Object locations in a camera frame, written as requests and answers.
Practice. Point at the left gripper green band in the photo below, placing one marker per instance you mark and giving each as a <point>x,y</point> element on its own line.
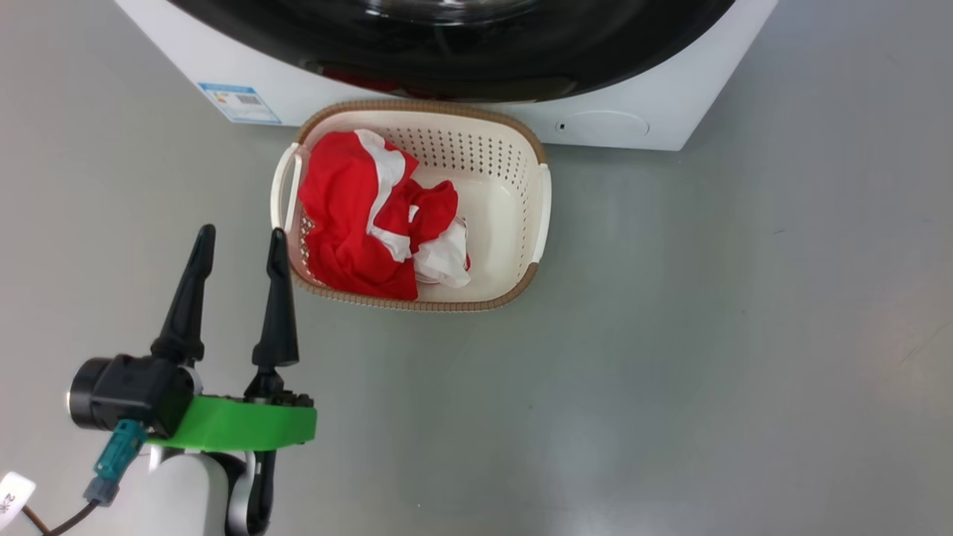
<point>238,426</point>

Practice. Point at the red and white garment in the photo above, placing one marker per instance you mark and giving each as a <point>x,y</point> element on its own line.
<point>342,193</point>

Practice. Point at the cream plastic laundry basket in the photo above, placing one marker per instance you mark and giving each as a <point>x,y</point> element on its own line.
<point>495,216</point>

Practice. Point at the white front-load washing machine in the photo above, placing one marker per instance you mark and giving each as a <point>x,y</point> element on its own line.
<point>670,89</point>

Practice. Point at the blue energy label sticker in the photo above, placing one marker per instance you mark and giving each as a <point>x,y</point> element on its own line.
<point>238,104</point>

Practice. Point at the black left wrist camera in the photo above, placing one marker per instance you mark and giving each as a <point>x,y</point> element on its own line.
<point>130,391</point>

